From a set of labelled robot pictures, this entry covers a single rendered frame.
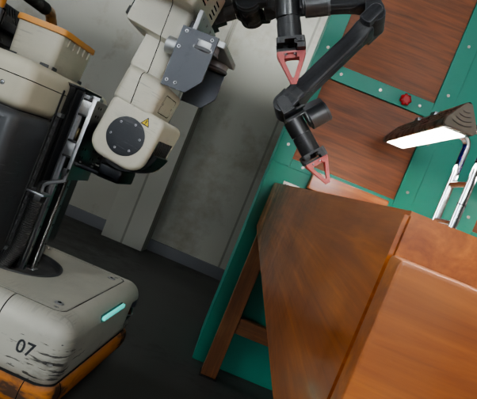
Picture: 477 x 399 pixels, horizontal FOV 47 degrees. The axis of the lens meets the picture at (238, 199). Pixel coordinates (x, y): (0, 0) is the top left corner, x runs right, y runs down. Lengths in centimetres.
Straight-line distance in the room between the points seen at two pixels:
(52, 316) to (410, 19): 166
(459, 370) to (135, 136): 124
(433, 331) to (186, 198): 363
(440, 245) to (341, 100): 187
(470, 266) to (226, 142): 358
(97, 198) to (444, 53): 264
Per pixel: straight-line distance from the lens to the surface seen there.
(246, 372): 228
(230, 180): 385
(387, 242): 33
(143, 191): 380
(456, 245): 33
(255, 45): 397
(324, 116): 156
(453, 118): 143
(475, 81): 232
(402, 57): 225
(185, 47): 146
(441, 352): 31
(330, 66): 164
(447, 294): 31
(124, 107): 149
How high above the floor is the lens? 75
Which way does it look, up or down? 3 degrees down
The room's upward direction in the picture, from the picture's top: 22 degrees clockwise
